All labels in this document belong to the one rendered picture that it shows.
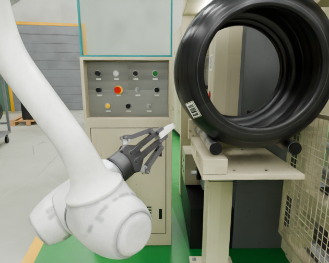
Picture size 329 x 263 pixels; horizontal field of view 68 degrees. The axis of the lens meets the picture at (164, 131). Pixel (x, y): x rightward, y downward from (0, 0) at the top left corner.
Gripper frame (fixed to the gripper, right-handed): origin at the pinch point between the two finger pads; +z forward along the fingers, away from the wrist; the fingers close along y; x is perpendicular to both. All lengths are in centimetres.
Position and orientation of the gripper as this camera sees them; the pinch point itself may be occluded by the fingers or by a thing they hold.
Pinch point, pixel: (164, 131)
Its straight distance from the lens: 74.3
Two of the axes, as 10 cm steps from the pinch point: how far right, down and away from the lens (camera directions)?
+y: 5.0, 8.5, 1.9
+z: 6.3, -5.0, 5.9
